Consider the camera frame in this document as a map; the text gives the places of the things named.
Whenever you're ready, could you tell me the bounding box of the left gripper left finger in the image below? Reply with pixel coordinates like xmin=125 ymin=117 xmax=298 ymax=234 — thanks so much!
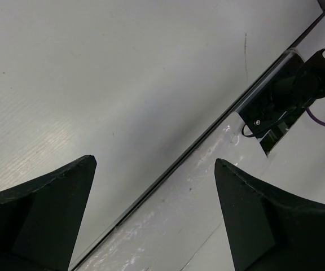
xmin=0 ymin=155 xmax=97 ymax=270

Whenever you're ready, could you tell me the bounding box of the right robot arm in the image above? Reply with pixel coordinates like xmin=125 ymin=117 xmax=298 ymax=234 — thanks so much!
xmin=270 ymin=48 xmax=325 ymax=111

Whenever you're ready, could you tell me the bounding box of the silver foil sheet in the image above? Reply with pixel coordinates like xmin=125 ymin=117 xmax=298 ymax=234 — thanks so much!
xmin=80 ymin=113 xmax=266 ymax=270

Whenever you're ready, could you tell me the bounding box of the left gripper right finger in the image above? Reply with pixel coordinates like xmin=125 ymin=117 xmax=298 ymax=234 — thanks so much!
xmin=214 ymin=159 xmax=325 ymax=270

